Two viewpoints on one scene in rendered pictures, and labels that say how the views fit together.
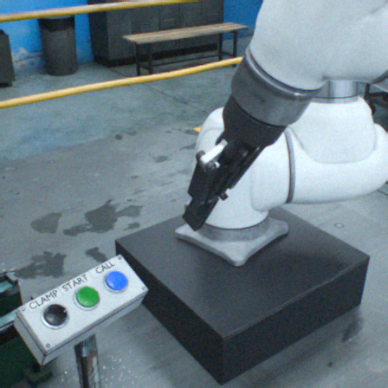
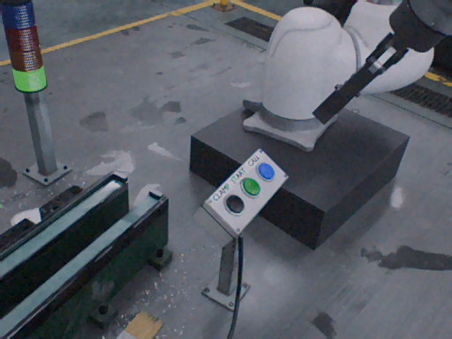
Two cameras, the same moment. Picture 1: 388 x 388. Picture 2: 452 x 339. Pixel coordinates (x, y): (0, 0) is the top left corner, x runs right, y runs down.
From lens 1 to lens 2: 35 cm
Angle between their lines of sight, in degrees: 16
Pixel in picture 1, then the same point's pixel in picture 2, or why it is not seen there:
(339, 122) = not seen: hidden behind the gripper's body
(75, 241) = (132, 138)
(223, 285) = (304, 169)
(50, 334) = (237, 221)
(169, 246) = (242, 138)
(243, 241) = (310, 130)
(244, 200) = (317, 94)
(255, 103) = (440, 17)
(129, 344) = not seen: hidden behind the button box
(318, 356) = (378, 220)
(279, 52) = not seen: outside the picture
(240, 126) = (414, 36)
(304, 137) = (369, 36)
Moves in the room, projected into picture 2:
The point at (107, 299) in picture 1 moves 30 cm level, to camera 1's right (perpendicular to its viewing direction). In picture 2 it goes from (264, 187) to (432, 173)
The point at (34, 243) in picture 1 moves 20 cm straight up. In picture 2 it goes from (94, 142) to (86, 72)
